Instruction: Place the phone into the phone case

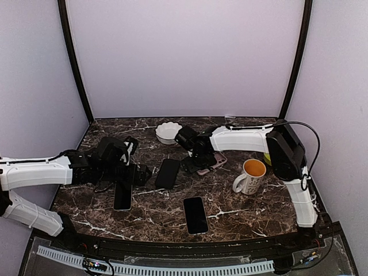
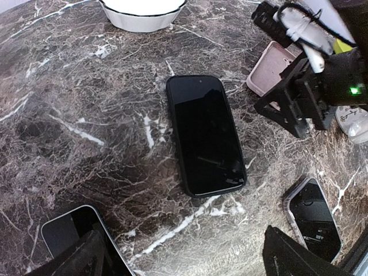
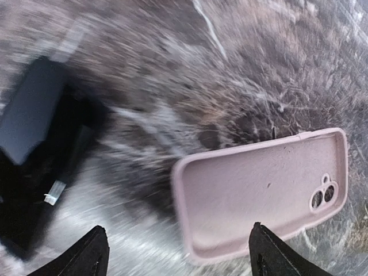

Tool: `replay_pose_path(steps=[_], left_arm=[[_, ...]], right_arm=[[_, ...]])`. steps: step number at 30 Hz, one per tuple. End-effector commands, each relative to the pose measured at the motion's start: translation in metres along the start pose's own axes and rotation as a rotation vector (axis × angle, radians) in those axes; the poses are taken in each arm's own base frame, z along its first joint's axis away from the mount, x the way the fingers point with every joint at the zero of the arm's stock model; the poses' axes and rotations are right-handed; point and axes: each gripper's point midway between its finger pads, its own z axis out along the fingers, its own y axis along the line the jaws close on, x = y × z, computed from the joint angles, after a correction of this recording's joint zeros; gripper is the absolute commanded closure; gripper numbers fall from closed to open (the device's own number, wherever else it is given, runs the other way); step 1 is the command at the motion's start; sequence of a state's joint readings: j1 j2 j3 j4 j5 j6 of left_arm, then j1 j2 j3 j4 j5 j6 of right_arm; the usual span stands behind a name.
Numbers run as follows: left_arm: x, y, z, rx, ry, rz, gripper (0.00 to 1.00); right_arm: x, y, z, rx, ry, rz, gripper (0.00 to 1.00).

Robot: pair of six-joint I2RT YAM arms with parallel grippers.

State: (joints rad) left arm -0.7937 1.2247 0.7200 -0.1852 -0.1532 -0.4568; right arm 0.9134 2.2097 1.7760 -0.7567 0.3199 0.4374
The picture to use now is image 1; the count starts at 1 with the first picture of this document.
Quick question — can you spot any green circuit board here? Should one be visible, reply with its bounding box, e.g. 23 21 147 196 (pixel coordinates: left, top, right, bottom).
82 258 108 273

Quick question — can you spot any white slotted cable duct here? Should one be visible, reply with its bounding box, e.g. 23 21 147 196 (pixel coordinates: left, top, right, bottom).
36 246 274 275

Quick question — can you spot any black frame post right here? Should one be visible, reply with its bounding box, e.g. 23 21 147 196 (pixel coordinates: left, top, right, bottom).
278 0 313 119

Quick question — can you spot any white patterned mug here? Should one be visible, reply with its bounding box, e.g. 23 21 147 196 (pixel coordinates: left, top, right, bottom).
232 159 266 195

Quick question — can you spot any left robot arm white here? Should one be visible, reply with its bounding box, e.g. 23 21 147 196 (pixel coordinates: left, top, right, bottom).
1 136 152 251

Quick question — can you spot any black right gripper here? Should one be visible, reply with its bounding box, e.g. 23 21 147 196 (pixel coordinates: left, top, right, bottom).
181 151 217 176

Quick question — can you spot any white scalloped ceramic bowl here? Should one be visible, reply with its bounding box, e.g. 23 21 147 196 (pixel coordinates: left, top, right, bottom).
155 121 182 145

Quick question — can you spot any black front rail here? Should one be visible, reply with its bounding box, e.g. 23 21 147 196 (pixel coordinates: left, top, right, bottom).
51 212 346 261

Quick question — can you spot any black frame post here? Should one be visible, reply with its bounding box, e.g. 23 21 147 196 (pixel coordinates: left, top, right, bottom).
57 0 94 125
278 0 313 119

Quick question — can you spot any silver smartphone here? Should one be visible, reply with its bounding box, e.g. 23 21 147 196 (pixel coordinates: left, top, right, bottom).
113 183 132 211

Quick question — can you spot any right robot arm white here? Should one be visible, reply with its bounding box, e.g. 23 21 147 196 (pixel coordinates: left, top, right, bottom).
175 120 318 250

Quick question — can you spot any green bowl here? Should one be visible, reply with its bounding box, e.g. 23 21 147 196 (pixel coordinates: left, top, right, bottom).
263 153 272 166

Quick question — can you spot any black phone case with ring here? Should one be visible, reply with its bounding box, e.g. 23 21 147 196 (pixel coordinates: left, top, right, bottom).
154 158 181 190

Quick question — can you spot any pink phone case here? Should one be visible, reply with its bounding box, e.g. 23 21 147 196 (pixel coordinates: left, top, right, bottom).
197 152 228 176

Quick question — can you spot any black frame post left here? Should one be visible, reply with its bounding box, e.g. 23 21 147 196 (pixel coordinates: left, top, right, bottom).
57 0 94 125

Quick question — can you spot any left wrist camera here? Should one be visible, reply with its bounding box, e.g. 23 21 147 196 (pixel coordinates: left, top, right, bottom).
120 136 139 166

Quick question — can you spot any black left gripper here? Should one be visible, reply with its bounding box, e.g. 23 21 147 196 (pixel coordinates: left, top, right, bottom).
98 162 152 186

